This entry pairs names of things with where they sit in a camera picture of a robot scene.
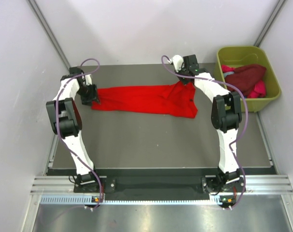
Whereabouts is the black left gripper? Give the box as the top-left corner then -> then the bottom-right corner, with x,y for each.
76,83 -> 100,107

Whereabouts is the red t shirt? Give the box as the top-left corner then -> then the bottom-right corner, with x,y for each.
91,81 -> 198,118

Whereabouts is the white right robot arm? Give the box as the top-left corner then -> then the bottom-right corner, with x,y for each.
171,55 -> 242,193

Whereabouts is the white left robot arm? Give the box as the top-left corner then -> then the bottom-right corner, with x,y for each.
46,67 -> 102,193

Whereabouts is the maroon shirt in bin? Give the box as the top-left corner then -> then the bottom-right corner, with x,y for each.
225,63 -> 267,97

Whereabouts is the olive green plastic bin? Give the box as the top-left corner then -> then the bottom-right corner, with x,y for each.
214,46 -> 281,113

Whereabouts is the pink shirt in bin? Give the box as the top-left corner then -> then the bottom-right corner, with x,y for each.
221,64 -> 267,99

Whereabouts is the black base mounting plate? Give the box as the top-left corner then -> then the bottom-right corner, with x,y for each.
73,168 -> 247,201

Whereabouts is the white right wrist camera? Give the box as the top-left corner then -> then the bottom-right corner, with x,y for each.
168,55 -> 184,73

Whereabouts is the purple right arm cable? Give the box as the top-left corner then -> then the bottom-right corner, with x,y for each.
161,55 -> 250,210

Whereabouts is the aluminium front rail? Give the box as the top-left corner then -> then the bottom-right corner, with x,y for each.
30,175 -> 293,206

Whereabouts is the aluminium frame post left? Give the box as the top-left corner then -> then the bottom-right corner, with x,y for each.
26,0 -> 71,70

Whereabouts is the aluminium frame post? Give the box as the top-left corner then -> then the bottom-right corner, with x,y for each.
26,0 -> 71,70
253,0 -> 287,47

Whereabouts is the aluminium frame post right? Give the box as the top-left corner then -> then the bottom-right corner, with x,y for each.
253,0 -> 287,47

